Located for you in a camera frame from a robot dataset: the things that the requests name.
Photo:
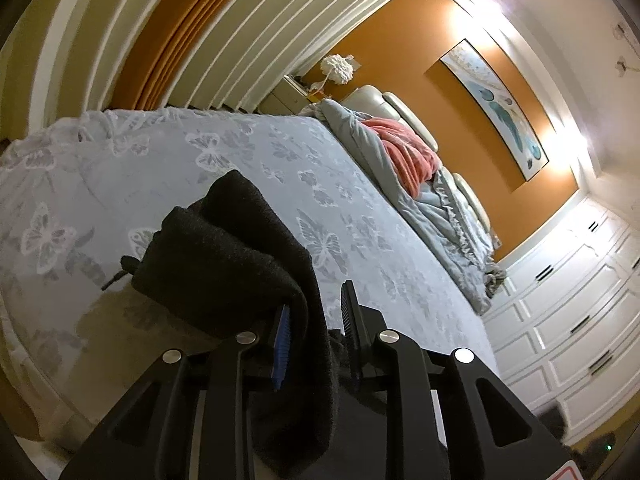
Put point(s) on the grey ruffled duvet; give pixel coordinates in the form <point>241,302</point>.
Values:
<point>435,225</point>

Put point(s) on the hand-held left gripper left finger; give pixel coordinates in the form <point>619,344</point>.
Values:
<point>282,350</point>

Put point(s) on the bed with butterfly bedspread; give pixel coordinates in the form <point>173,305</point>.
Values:
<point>150,170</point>

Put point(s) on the wall switch plate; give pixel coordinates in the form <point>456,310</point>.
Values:
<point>356,62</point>

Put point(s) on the white flower lamp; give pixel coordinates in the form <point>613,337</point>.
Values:
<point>336,67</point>

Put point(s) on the orange curtain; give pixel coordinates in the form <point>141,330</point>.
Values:
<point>170,40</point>

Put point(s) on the framed wall painting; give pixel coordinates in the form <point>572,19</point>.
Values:
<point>500,110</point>

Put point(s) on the white nightstand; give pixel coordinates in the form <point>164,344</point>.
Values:
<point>290,92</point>

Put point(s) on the pink blanket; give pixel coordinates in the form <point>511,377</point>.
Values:
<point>405,152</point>

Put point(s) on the white wardrobe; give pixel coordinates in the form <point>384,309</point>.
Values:
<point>575,310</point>

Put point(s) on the grey crumpled clothing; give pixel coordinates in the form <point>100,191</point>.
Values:
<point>495,280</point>

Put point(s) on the ceiling spotlight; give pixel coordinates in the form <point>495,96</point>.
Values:
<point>623,65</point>

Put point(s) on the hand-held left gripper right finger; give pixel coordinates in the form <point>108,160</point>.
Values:
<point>350,320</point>

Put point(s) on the black pants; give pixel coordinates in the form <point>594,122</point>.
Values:
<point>225,250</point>

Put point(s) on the white pleated curtain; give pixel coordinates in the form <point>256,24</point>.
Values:
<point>300,25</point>

